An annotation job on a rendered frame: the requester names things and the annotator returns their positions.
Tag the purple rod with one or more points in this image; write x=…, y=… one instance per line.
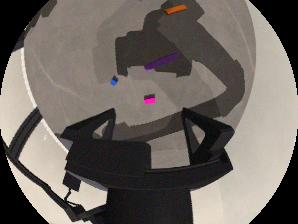
x=160, y=61

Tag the small magenta block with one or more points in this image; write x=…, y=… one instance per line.
x=149, y=100

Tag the orange rod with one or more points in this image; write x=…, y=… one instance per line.
x=175, y=9

